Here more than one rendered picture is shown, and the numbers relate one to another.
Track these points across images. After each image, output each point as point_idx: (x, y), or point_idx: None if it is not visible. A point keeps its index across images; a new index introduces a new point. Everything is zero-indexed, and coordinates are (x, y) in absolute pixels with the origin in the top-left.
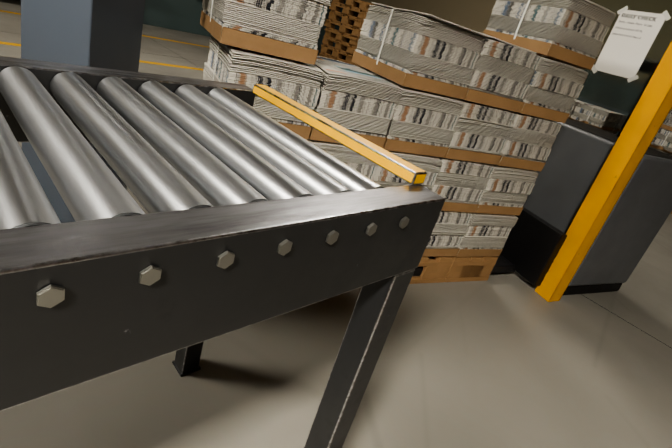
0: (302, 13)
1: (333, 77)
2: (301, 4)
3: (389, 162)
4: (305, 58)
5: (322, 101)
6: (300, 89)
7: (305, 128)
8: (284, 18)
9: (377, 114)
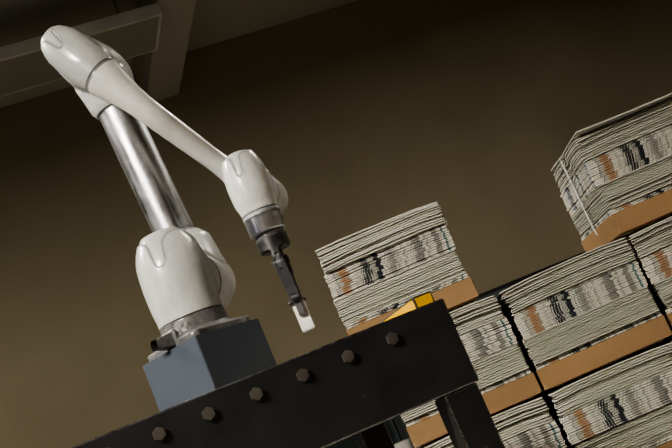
0: (421, 253)
1: (513, 292)
2: (413, 245)
3: (403, 308)
4: (461, 296)
5: (523, 330)
6: (480, 335)
7: (526, 379)
8: (406, 273)
9: (619, 293)
